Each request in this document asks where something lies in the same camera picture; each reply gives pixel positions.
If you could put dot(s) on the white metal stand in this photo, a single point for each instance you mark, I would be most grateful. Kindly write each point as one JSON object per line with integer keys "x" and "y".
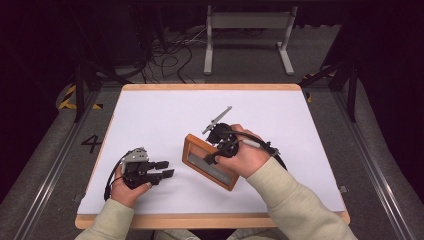
{"x": 248, "y": 20}

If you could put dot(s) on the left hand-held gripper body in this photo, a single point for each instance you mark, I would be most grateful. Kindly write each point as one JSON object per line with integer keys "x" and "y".
{"x": 135, "y": 155}

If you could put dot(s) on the black metal stand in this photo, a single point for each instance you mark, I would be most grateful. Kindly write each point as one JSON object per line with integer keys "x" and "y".
{"x": 79, "y": 96}
{"x": 351, "y": 96}

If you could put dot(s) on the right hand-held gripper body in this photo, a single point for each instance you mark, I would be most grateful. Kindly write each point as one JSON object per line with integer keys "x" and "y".
{"x": 223, "y": 136}

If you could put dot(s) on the person's right leg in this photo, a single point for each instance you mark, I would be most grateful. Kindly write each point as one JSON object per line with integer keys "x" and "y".
{"x": 253, "y": 235}

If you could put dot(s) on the small grey sheet clip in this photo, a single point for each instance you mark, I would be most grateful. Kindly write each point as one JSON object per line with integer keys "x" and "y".
{"x": 343, "y": 189}

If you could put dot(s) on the wooden photo frame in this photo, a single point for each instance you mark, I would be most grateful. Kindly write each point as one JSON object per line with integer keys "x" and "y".
{"x": 196, "y": 156}

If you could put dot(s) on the metal floor rail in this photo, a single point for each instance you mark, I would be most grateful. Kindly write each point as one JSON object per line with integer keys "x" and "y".
{"x": 373, "y": 166}
{"x": 55, "y": 170}

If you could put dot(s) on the wooden table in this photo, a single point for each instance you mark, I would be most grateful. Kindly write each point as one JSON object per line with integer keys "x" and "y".
{"x": 200, "y": 221}

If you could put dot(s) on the person's right hand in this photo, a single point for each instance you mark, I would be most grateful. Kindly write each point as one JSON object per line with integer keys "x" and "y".
{"x": 250, "y": 160}

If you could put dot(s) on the person's left leg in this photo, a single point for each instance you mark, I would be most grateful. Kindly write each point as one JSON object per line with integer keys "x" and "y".
{"x": 173, "y": 235}

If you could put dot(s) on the white table cover sheet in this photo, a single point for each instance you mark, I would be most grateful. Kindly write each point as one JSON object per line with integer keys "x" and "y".
{"x": 166, "y": 113}

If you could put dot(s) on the person's left hand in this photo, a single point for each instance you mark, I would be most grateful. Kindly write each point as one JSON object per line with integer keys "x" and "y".
{"x": 128, "y": 196}

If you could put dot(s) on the yellow black striped floor tape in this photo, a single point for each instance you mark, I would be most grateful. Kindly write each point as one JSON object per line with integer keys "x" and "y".
{"x": 68, "y": 94}
{"x": 309, "y": 97}

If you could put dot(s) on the person's leg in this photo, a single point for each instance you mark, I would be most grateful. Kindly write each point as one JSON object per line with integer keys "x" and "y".
{"x": 173, "y": 235}
{"x": 253, "y": 235}

